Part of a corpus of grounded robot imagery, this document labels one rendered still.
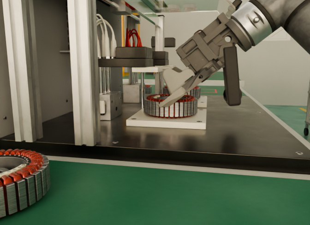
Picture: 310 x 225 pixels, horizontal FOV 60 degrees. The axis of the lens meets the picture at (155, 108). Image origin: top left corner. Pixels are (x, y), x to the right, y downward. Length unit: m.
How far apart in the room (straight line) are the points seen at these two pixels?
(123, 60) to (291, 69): 5.66
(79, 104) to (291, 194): 0.29
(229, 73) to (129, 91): 0.36
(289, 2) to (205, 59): 0.17
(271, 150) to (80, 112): 0.27
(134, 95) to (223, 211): 0.57
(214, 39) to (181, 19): 5.43
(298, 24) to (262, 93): 5.51
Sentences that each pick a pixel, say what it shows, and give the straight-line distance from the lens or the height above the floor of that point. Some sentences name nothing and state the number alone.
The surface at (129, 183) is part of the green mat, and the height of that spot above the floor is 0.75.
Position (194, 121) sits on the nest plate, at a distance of 0.51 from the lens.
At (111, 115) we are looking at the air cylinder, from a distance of 0.57.
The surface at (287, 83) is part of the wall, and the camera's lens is 6.10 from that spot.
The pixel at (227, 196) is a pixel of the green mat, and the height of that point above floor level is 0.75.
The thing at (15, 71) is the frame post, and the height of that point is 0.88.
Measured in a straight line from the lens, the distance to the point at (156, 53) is 0.78.
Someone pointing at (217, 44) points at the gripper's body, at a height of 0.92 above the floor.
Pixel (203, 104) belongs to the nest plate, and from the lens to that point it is 0.73.
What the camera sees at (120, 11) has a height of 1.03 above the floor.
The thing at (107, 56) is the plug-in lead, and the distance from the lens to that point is 0.56.
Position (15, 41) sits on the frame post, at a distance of 0.46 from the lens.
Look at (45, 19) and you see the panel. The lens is 0.61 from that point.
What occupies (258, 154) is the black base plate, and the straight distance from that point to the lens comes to 0.39.
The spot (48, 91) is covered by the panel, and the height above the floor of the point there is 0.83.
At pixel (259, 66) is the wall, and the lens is 5.97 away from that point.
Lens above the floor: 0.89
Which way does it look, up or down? 10 degrees down
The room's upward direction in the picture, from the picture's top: straight up
